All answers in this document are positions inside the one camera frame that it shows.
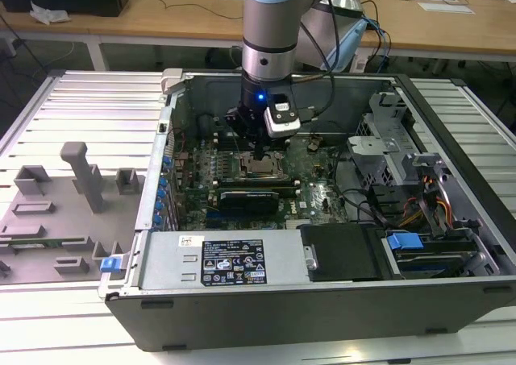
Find white flat panel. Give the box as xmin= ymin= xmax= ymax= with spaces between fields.
xmin=417 ymin=1 xmax=475 ymax=15

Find grey case release handle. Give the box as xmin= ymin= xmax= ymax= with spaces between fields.
xmin=160 ymin=68 xmax=185 ymax=97

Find black looped wire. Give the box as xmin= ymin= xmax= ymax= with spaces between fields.
xmin=333 ymin=149 xmax=390 ymax=226

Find crumpled white paper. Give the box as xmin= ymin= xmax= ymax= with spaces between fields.
xmin=29 ymin=0 xmax=72 ymax=26

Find black CPU socket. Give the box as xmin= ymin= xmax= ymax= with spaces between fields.
xmin=238 ymin=151 xmax=293 ymax=182

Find black RAM slot row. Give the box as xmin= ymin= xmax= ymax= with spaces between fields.
xmin=212 ymin=178 xmax=302 ymax=199
xmin=215 ymin=132 xmax=291 ymax=151

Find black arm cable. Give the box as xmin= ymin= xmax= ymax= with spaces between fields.
xmin=296 ymin=0 xmax=338 ymax=118

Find wooden desk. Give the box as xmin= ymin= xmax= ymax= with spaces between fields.
xmin=0 ymin=0 xmax=516 ymax=64

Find blue case latch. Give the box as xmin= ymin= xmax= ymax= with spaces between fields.
xmin=100 ymin=256 xmax=121 ymax=274

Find black graphics card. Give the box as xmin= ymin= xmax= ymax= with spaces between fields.
xmin=219 ymin=189 xmax=281 ymax=218

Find metal socket cover frame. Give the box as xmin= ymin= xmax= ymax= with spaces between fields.
xmin=239 ymin=152 xmax=289 ymax=180

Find silver power supply unit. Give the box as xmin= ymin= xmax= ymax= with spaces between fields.
xmin=139 ymin=230 xmax=311 ymax=290

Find grey parts rack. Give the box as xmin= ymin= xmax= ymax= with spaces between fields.
xmin=0 ymin=141 xmax=147 ymax=284

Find blue cable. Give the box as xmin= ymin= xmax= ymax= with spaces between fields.
xmin=362 ymin=16 xmax=393 ymax=73

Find orange and yellow wires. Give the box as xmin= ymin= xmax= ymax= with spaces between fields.
xmin=402 ymin=174 xmax=453 ymax=230

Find blue disk carrier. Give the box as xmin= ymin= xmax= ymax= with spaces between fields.
xmin=385 ymin=230 xmax=481 ymax=280

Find silver square CPU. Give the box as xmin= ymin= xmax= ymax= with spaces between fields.
xmin=246 ymin=158 xmax=277 ymax=177

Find silver drive bay bracket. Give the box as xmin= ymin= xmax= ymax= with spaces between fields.
xmin=404 ymin=151 xmax=503 ymax=278

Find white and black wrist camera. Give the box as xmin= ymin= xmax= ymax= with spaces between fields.
xmin=263 ymin=93 xmax=303 ymax=139

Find green RAM stick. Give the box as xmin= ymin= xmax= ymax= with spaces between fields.
xmin=7 ymin=239 xmax=66 ymax=249

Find black plastic shroud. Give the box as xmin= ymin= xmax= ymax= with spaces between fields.
xmin=300 ymin=223 xmax=382 ymax=283

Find open black PC case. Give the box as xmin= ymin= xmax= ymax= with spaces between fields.
xmin=98 ymin=67 xmax=516 ymax=352

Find green motherboard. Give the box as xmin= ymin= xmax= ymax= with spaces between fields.
xmin=173 ymin=134 xmax=352 ymax=231

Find perforated metal drive cage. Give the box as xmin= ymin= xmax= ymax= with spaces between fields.
xmin=346 ymin=92 xmax=448 ymax=189

